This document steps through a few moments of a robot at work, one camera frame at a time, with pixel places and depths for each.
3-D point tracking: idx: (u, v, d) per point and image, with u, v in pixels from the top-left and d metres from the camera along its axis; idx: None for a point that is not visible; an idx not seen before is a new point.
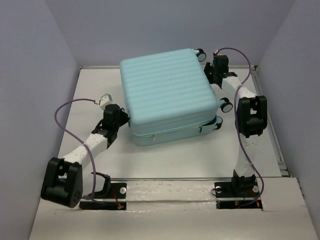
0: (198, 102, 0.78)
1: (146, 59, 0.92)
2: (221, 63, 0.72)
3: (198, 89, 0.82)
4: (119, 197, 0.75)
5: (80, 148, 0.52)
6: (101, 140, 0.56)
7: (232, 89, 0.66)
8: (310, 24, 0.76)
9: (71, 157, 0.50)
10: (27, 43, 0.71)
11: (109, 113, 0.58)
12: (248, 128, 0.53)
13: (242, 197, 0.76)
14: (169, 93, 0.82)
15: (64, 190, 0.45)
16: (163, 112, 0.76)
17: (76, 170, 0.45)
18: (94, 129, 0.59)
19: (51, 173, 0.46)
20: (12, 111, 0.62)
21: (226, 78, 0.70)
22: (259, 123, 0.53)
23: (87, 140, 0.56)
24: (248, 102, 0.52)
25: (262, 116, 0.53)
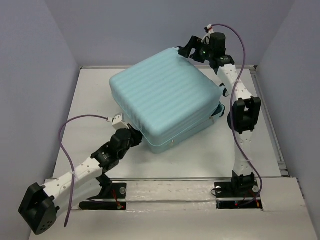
0: (205, 93, 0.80)
1: (136, 69, 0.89)
2: (218, 44, 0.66)
3: (200, 82, 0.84)
4: (119, 197, 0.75)
5: (66, 178, 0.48)
6: (94, 170, 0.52)
7: (227, 80, 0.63)
8: (309, 24, 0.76)
9: (50, 189, 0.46)
10: (27, 42, 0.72)
11: (117, 140, 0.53)
12: (240, 126, 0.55)
13: (242, 196, 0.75)
14: (175, 96, 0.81)
15: (34, 219, 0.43)
16: (179, 115, 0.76)
17: (46, 207, 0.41)
18: (95, 152, 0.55)
19: (28, 198, 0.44)
20: (12, 110, 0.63)
21: (224, 66, 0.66)
22: (251, 121, 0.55)
23: (80, 166, 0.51)
24: (243, 105, 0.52)
25: (254, 116, 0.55)
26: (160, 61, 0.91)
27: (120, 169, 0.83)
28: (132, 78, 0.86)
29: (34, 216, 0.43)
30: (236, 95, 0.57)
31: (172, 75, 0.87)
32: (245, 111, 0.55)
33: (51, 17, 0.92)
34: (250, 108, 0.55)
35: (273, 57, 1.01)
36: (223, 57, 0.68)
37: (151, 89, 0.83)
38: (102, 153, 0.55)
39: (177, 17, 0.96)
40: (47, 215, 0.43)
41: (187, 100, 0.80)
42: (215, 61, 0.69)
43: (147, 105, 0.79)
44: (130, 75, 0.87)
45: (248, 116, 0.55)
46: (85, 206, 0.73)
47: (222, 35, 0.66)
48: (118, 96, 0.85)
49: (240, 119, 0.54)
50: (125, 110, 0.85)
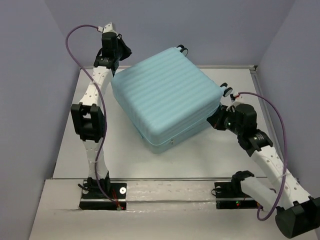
0: (206, 94, 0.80)
1: (136, 68, 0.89)
2: (249, 121, 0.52)
3: (200, 83, 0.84)
4: (119, 197, 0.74)
5: (92, 89, 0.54)
6: (106, 73, 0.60)
7: (270, 171, 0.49)
8: (311, 24, 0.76)
9: (88, 100, 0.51)
10: (27, 43, 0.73)
11: (108, 39, 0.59)
12: (297, 233, 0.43)
13: (242, 197, 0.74)
14: (175, 95, 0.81)
15: (94, 129, 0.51)
16: (179, 114, 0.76)
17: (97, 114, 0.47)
18: (95, 62, 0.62)
19: (75, 118, 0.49)
20: (12, 110, 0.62)
21: (260, 149, 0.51)
22: (311, 226, 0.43)
23: (94, 77, 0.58)
24: (303, 213, 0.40)
25: (316, 221, 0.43)
26: (160, 61, 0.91)
27: (120, 169, 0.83)
28: (133, 77, 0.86)
29: (93, 128, 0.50)
30: (290, 197, 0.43)
31: (173, 75, 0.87)
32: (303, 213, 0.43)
33: (52, 16, 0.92)
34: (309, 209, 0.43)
35: (274, 57, 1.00)
36: (256, 134, 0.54)
37: (151, 88, 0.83)
38: (102, 58, 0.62)
39: (178, 17, 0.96)
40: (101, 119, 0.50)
41: (187, 100, 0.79)
42: (247, 141, 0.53)
43: (147, 104, 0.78)
44: (131, 73, 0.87)
45: (309, 220, 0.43)
46: (85, 206, 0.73)
47: (251, 110, 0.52)
48: (119, 94, 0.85)
49: (299, 228, 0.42)
50: (126, 108, 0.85)
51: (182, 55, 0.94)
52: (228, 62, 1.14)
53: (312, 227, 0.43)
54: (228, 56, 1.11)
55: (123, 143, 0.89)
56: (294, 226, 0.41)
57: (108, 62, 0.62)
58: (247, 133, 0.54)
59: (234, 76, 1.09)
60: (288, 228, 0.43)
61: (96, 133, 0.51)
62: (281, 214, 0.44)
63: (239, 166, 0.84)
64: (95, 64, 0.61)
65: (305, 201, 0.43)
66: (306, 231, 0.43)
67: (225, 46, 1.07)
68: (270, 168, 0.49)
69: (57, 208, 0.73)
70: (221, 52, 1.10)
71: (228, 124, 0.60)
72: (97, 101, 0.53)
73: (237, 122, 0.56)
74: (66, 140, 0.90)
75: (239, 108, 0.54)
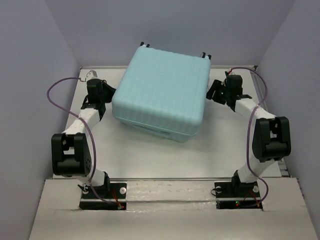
0: (201, 73, 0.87)
1: (125, 81, 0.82)
2: (235, 84, 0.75)
3: (190, 67, 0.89)
4: (119, 197, 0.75)
5: (77, 123, 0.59)
6: (93, 112, 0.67)
7: (246, 110, 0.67)
8: (310, 26, 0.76)
9: (70, 132, 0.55)
10: (26, 43, 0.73)
11: (94, 86, 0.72)
12: (269, 151, 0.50)
13: (243, 197, 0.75)
14: (184, 84, 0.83)
15: (76, 158, 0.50)
16: (200, 97, 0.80)
17: (82, 138, 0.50)
18: (83, 106, 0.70)
19: (57, 148, 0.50)
20: (12, 110, 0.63)
21: (240, 99, 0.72)
22: (281, 148, 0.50)
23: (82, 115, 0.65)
24: (267, 123, 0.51)
25: (284, 140, 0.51)
26: (142, 64, 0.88)
27: (120, 169, 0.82)
28: (132, 89, 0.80)
29: (75, 157, 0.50)
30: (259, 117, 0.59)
31: (163, 71, 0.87)
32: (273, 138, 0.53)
33: (51, 18, 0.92)
34: (278, 131, 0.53)
35: (274, 57, 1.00)
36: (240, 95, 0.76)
37: (160, 89, 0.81)
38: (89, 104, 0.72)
39: (177, 17, 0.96)
40: (85, 147, 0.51)
41: (196, 83, 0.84)
42: (232, 98, 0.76)
43: (171, 104, 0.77)
44: (130, 86, 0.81)
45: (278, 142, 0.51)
46: (85, 206, 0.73)
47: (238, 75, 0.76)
48: (131, 111, 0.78)
49: (268, 140, 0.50)
50: (146, 121, 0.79)
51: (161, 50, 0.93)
52: (228, 62, 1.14)
53: (283, 147, 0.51)
54: (228, 56, 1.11)
55: (123, 142, 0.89)
56: (262, 135, 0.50)
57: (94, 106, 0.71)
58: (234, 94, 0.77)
59: None
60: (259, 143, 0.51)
61: (76, 165, 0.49)
62: (255, 139, 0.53)
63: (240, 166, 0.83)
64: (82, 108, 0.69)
65: (271, 118, 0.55)
66: (277, 150, 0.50)
67: (225, 46, 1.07)
68: (245, 107, 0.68)
69: (57, 208, 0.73)
70: (221, 53, 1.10)
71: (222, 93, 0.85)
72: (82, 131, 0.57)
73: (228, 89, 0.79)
74: None
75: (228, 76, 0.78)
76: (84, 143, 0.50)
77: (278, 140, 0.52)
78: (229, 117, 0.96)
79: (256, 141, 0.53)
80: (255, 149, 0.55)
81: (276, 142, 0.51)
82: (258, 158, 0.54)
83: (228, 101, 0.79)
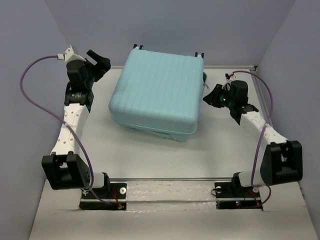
0: (194, 71, 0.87)
1: (119, 85, 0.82)
2: (241, 94, 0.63)
3: (184, 66, 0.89)
4: (119, 197, 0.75)
5: (66, 134, 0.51)
6: (80, 110, 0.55)
7: (253, 126, 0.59)
8: (310, 26, 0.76)
9: (61, 149, 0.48)
10: (26, 43, 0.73)
11: (78, 75, 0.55)
12: (279, 179, 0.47)
13: (243, 197, 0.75)
14: (179, 83, 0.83)
15: (74, 179, 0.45)
16: (195, 96, 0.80)
17: (75, 160, 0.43)
18: (67, 99, 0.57)
19: (49, 171, 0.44)
20: (11, 110, 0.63)
21: (246, 112, 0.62)
22: (293, 174, 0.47)
23: (67, 117, 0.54)
24: (279, 150, 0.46)
25: (296, 167, 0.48)
26: (136, 67, 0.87)
27: (120, 169, 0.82)
28: (127, 93, 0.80)
29: (72, 178, 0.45)
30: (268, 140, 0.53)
31: (157, 73, 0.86)
32: (284, 162, 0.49)
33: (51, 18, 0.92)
34: (289, 155, 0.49)
35: (274, 57, 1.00)
36: (245, 105, 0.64)
37: (156, 91, 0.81)
38: (74, 95, 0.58)
39: (177, 17, 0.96)
40: (80, 167, 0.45)
41: (191, 82, 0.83)
42: (236, 111, 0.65)
43: (168, 105, 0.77)
44: (126, 90, 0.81)
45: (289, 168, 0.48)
46: (85, 206, 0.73)
47: (243, 83, 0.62)
48: (129, 116, 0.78)
49: (279, 168, 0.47)
50: (144, 124, 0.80)
51: (155, 52, 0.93)
52: (228, 62, 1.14)
53: (294, 174, 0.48)
54: (228, 56, 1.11)
55: (123, 142, 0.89)
56: (273, 164, 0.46)
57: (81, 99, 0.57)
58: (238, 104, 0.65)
59: None
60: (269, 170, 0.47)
61: (76, 183, 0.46)
62: (264, 164, 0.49)
63: (240, 166, 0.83)
64: (66, 102, 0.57)
65: (282, 142, 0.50)
66: (287, 178, 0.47)
67: (225, 46, 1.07)
68: (253, 124, 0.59)
69: (57, 208, 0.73)
70: (221, 53, 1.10)
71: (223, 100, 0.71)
72: (74, 146, 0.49)
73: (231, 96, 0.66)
74: None
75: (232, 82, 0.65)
76: (77, 167, 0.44)
77: (289, 166, 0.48)
78: (229, 117, 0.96)
79: (265, 166, 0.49)
80: (263, 172, 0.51)
81: (286, 169, 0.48)
82: (265, 182, 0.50)
83: (230, 110, 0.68)
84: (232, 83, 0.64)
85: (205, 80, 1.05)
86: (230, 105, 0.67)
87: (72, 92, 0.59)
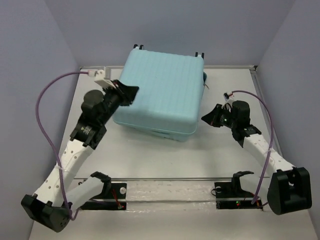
0: (194, 71, 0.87)
1: None
2: (243, 116, 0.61)
3: (184, 65, 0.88)
4: (119, 197, 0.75)
5: (55, 176, 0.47)
6: (79, 153, 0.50)
7: (258, 151, 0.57)
8: (310, 26, 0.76)
9: (43, 195, 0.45)
10: (27, 44, 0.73)
11: (90, 108, 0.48)
12: (289, 209, 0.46)
13: (243, 197, 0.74)
14: (179, 83, 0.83)
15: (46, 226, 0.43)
16: (195, 95, 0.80)
17: (49, 215, 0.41)
18: (75, 132, 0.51)
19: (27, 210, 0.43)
20: (11, 111, 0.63)
21: (249, 135, 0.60)
22: (301, 202, 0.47)
23: (64, 155, 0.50)
24: (286, 177, 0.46)
25: (305, 194, 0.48)
26: (136, 67, 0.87)
27: (120, 169, 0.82)
28: None
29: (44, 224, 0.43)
30: (275, 168, 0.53)
31: (157, 73, 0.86)
32: (292, 190, 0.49)
33: (51, 18, 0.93)
34: (296, 181, 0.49)
35: (274, 57, 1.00)
36: (248, 127, 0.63)
37: (156, 91, 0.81)
38: (83, 128, 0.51)
39: (177, 17, 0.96)
40: (55, 219, 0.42)
41: (191, 82, 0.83)
42: (238, 132, 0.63)
43: (168, 105, 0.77)
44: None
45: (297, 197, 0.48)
46: (84, 206, 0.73)
47: (246, 106, 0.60)
48: (129, 115, 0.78)
49: (287, 198, 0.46)
50: (144, 123, 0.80)
51: (154, 52, 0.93)
52: (228, 62, 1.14)
53: (303, 202, 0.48)
54: (228, 57, 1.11)
55: (123, 142, 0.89)
56: (281, 194, 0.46)
57: (87, 136, 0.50)
58: (240, 126, 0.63)
59: (234, 76, 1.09)
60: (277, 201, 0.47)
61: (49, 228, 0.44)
62: (272, 193, 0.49)
63: (240, 166, 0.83)
64: (72, 135, 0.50)
65: (288, 170, 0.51)
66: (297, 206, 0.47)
67: (225, 46, 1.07)
68: (257, 149, 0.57)
69: None
70: (221, 53, 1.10)
71: (225, 120, 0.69)
72: (57, 195, 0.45)
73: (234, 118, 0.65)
74: (65, 140, 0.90)
75: (234, 103, 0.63)
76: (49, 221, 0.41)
77: (297, 193, 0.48)
78: None
79: (272, 195, 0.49)
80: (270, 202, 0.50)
81: (295, 197, 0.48)
82: (274, 210, 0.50)
83: (232, 132, 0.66)
84: (234, 105, 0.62)
85: (205, 80, 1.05)
86: (232, 127, 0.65)
87: (82, 124, 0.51)
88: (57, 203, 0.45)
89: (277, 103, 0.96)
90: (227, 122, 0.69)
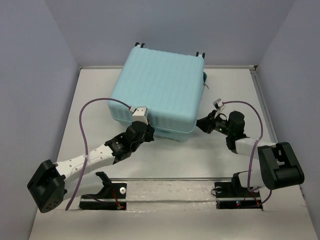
0: (194, 70, 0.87)
1: (119, 82, 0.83)
2: (238, 128, 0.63)
3: (184, 64, 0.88)
4: (119, 197, 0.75)
5: (79, 160, 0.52)
6: (107, 156, 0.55)
7: (247, 146, 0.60)
8: (310, 26, 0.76)
9: (62, 168, 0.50)
10: (26, 44, 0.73)
11: (132, 131, 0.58)
12: (281, 178, 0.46)
13: (243, 197, 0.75)
14: (178, 82, 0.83)
15: (41, 197, 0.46)
16: (194, 94, 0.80)
17: (57, 185, 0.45)
18: (111, 140, 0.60)
19: (40, 172, 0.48)
20: (12, 111, 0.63)
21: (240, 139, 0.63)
22: (293, 175, 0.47)
23: (94, 151, 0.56)
24: (269, 148, 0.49)
25: (294, 165, 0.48)
26: (136, 64, 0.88)
27: (120, 169, 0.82)
28: (126, 90, 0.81)
29: (42, 194, 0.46)
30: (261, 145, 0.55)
31: (157, 71, 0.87)
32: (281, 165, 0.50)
33: (51, 18, 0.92)
34: (283, 157, 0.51)
35: (274, 57, 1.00)
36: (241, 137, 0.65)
37: (155, 89, 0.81)
38: (116, 143, 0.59)
39: (177, 17, 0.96)
40: (55, 194, 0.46)
41: (190, 81, 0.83)
42: (232, 143, 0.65)
43: (166, 103, 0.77)
44: (125, 86, 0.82)
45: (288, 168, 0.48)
46: (85, 206, 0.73)
47: (241, 118, 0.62)
48: (127, 113, 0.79)
49: (276, 165, 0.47)
50: None
51: (154, 50, 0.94)
52: (228, 62, 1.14)
53: (294, 173, 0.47)
54: (228, 56, 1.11)
55: None
56: (269, 161, 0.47)
57: (116, 149, 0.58)
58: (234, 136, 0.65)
59: (234, 76, 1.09)
60: (267, 169, 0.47)
61: (40, 201, 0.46)
62: (263, 171, 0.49)
63: (240, 166, 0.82)
64: (107, 142, 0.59)
65: (273, 145, 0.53)
66: (289, 176, 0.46)
67: (225, 46, 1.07)
68: (244, 144, 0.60)
69: (56, 208, 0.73)
70: (221, 52, 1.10)
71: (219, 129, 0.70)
72: (70, 175, 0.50)
73: (228, 127, 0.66)
74: (65, 140, 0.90)
75: (230, 114, 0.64)
76: (52, 190, 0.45)
77: (286, 165, 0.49)
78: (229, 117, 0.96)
79: (264, 170, 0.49)
80: (265, 182, 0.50)
81: (286, 169, 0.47)
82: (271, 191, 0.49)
83: (226, 140, 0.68)
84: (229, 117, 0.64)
85: (205, 80, 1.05)
86: (227, 136, 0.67)
87: (118, 140, 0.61)
88: (67, 180, 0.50)
89: (277, 103, 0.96)
90: (222, 131, 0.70)
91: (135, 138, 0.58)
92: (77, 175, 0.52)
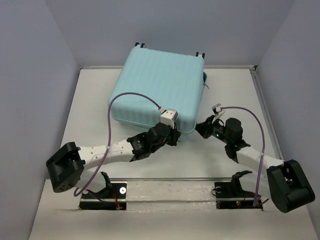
0: (195, 70, 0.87)
1: (120, 82, 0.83)
2: (235, 135, 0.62)
3: (184, 64, 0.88)
4: (119, 197, 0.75)
5: (100, 149, 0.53)
6: (126, 153, 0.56)
7: (251, 160, 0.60)
8: (310, 27, 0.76)
9: (84, 153, 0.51)
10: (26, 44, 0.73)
11: (154, 133, 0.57)
12: (293, 201, 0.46)
13: (243, 197, 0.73)
14: (178, 82, 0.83)
15: (58, 176, 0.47)
16: (194, 94, 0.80)
17: (75, 169, 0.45)
18: (133, 137, 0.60)
19: (63, 153, 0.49)
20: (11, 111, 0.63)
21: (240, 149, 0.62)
22: (305, 195, 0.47)
23: (116, 144, 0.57)
24: (279, 171, 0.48)
25: (304, 185, 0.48)
26: (136, 64, 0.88)
27: (120, 169, 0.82)
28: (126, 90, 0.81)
29: (59, 174, 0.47)
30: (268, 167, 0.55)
31: (157, 70, 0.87)
32: (291, 184, 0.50)
33: (51, 18, 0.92)
34: (292, 175, 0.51)
35: (274, 57, 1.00)
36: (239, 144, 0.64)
37: (155, 88, 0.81)
38: (137, 141, 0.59)
39: (177, 17, 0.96)
40: (71, 177, 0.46)
41: (190, 81, 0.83)
42: (232, 150, 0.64)
43: (166, 103, 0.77)
44: (125, 86, 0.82)
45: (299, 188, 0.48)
46: (85, 206, 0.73)
47: (238, 126, 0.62)
48: (127, 112, 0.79)
49: (287, 188, 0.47)
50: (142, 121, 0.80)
51: (155, 50, 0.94)
52: (228, 62, 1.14)
53: (305, 192, 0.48)
54: (228, 56, 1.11)
55: None
56: (280, 184, 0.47)
57: (137, 148, 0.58)
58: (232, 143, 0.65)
59: (234, 76, 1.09)
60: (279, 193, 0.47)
61: (55, 180, 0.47)
62: (274, 191, 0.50)
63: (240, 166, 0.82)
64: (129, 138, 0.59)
65: (280, 164, 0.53)
66: (300, 197, 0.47)
67: (225, 46, 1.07)
68: (248, 156, 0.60)
69: (57, 208, 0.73)
70: (221, 52, 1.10)
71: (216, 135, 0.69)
72: (89, 162, 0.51)
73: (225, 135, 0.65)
74: (65, 139, 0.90)
75: (227, 121, 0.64)
76: (70, 173, 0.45)
77: (297, 185, 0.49)
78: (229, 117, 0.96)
79: (275, 191, 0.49)
80: (275, 200, 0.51)
81: (297, 190, 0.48)
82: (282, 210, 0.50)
83: (225, 147, 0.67)
84: (227, 125, 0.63)
85: (205, 80, 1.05)
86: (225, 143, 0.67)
87: (140, 138, 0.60)
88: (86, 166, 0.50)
89: (277, 103, 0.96)
90: (219, 137, 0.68)
91: (156, 140, 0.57)
92: (97, 163, 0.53)
